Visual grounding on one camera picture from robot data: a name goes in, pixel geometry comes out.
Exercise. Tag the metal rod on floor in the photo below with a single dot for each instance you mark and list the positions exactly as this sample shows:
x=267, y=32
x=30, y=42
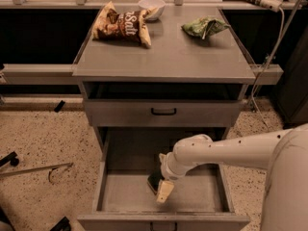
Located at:
x=36, y=169

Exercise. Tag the grey drawer cabinet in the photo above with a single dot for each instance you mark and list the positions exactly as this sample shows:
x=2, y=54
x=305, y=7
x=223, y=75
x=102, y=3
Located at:
x=175, y=67

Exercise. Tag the closed grey middle drawer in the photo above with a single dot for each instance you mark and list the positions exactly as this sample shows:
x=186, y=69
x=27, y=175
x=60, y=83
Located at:
x=137, y=113

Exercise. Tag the white bowl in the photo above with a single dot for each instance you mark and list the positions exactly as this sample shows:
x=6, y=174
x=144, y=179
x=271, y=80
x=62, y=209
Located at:
x=157, y=5

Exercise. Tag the brown salt chip bag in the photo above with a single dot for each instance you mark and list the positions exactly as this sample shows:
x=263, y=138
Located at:
x=110, y=24

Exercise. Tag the black drawer handle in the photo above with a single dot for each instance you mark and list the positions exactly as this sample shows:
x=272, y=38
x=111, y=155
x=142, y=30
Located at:
x=164, y=112

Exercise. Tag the grey side rail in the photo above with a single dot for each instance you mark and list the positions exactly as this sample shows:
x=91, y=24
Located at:
x=39, y=74

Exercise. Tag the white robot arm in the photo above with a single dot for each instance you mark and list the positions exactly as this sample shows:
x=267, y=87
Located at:
x=282, y=154

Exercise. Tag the white emergency stop button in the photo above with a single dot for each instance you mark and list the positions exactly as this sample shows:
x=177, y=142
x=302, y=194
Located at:
x=273, y=5

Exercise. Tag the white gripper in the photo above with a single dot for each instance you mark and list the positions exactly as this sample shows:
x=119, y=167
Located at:
x=167, y=171

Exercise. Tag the green snack bag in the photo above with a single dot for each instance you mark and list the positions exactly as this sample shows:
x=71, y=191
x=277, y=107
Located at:
x=204, y=27

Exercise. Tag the green yellow sponge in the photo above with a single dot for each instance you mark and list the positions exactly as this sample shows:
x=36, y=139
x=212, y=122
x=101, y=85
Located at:
x=154, y=179

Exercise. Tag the open grey bottom drawer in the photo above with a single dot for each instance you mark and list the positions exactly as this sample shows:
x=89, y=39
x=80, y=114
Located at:
x=123, y=201

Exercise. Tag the black caster wheel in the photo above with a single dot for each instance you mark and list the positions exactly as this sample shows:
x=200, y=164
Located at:
x=10, y=159

